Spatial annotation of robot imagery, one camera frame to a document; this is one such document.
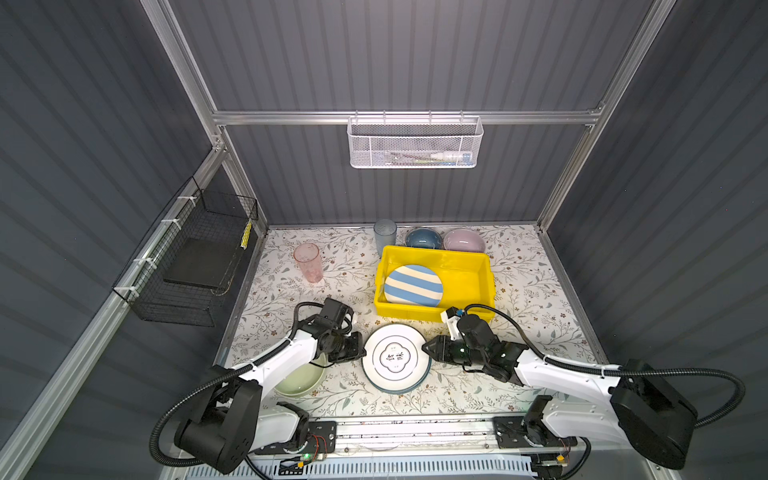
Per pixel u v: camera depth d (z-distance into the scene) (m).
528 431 0.66
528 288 1.02
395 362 0.84
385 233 1.07
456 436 0.75
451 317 0.78
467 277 1.04
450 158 0.89
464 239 1.14
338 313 0.71
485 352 0.64
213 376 0.44
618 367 0.47
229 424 0.41
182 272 0.70
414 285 1.02
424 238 1.12
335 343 0.73
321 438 0.72
